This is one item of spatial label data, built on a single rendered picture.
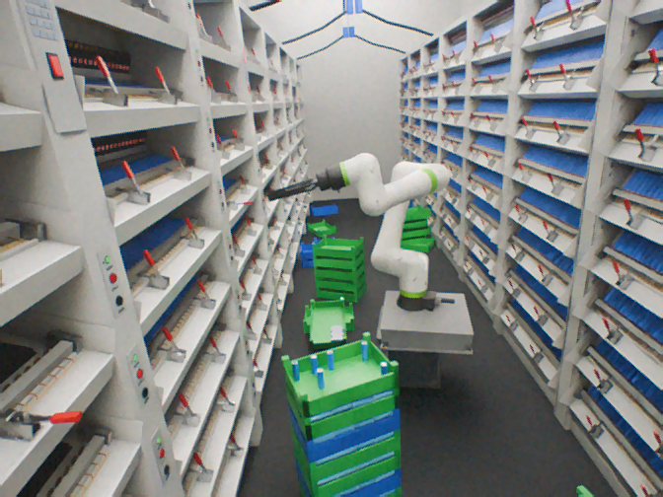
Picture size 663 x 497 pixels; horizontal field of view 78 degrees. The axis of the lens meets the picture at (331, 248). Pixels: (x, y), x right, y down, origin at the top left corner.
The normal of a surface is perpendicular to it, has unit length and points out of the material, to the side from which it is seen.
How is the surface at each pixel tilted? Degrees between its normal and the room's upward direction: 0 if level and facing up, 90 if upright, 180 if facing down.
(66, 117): 90
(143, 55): 90
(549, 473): 0
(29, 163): 90
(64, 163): 90
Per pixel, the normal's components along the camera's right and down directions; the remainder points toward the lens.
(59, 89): 1.00, -0.07
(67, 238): 0.00, 0.34
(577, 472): -0.07, -0.94
